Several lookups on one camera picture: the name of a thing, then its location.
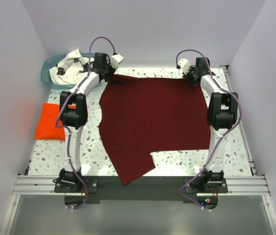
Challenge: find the dark red t-shirt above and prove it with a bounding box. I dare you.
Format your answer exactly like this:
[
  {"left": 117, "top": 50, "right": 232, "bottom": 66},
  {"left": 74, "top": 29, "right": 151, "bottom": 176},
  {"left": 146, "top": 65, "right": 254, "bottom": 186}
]
[{"left": 99, "top": 74, "right": 210, "bottom": 185}]

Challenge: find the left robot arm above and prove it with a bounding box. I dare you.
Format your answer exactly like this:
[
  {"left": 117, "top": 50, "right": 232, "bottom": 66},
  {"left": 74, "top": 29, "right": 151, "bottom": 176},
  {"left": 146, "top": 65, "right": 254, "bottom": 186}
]
[{"left": 53, "top": 52, "right": 124, "bottom": 193}]

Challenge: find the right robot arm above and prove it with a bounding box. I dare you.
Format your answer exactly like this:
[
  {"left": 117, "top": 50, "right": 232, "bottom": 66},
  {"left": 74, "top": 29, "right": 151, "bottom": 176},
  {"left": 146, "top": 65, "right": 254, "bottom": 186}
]
[{"left": 178, "top": 57, "right": 238, "bottom": 192}]

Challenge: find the white t-shirt with black print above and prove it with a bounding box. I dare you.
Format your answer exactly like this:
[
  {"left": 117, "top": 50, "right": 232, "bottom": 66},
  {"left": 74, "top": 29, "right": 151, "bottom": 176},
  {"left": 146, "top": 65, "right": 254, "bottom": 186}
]
[{"left": 49, "top": 49, "right": 94, "bottom": 85}]

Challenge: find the teal plastic basket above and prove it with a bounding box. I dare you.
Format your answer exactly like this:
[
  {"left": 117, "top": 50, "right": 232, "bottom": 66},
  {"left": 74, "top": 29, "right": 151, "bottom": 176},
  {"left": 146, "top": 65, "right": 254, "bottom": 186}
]
[{"left": 41, "top": 53, "right": 89, "bottom": 90}]

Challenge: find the folded orange t-shirt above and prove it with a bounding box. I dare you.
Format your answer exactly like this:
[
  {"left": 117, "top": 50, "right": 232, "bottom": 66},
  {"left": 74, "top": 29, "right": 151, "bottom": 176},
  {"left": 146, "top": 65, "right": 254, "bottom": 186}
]
[{"left": 34, "top": 103, "right": 65, "bottom": 141}]

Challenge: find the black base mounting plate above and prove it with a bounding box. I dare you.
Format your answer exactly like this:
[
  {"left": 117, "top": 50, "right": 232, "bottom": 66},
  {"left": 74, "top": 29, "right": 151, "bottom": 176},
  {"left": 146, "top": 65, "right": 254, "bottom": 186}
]
[{"left": 63, "top": 176, "right": 229, "bottom": 208}]

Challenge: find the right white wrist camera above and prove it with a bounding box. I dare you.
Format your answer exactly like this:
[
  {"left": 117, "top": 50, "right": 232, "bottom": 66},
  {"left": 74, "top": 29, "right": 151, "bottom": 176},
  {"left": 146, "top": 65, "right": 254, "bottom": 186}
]
[{"left": 177, "top": 58, "right": 192, "bottom": 74}]

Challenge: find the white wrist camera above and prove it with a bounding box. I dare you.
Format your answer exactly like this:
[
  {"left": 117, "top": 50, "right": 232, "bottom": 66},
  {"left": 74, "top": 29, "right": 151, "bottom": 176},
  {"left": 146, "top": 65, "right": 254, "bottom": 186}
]
[
  {"left": 177, "top": 58, "right": 192, "bottom": 74},
  {"left": 110, "top": 54, "right": 124, "bottom": 70}
]

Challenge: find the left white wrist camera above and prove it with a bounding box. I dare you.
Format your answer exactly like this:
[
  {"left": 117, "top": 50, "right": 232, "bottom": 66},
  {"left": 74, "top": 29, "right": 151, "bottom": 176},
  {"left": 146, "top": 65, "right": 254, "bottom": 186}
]
[{"left": 110, "top": 54, "right": 124, "bottom": 70}]

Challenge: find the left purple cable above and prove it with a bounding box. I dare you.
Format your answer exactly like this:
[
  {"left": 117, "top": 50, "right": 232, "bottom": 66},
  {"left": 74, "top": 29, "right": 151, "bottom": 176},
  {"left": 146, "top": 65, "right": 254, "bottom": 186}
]
[{"left": 54, "top": 36, "right": 118, "bottom": 210}]

